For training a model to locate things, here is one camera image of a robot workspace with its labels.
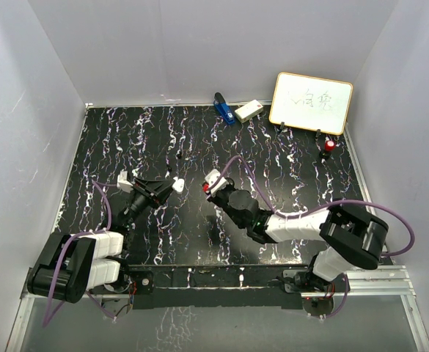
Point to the white earbud charging case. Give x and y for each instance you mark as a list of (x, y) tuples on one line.
[(178, 185)]

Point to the aluminium rail frame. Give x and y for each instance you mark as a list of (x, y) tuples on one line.
[(378, 313)]

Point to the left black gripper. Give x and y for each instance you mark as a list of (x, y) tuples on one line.
[(157, 191)]

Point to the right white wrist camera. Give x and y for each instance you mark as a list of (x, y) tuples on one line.
[(214, 180)]

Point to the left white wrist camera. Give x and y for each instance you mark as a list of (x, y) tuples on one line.
[(123, 183)]

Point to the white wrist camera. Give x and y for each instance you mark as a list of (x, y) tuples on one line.
[(123, 183), (214, 180)]

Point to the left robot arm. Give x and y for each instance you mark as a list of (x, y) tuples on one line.
[(70, 265)]

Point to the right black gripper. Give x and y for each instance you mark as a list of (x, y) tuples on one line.
[(215, 199)]

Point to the white staple box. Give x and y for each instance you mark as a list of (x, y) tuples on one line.
[(248, 111)]

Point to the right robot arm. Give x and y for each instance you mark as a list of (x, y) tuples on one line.
[(355, 237)]

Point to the blue stapler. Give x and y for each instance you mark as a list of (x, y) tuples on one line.
[(222, 108)]

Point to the small whiteboard yellow frame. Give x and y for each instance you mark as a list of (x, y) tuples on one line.
[(310, 103)]

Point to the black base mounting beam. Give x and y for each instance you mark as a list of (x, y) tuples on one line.
[(161, 286)]

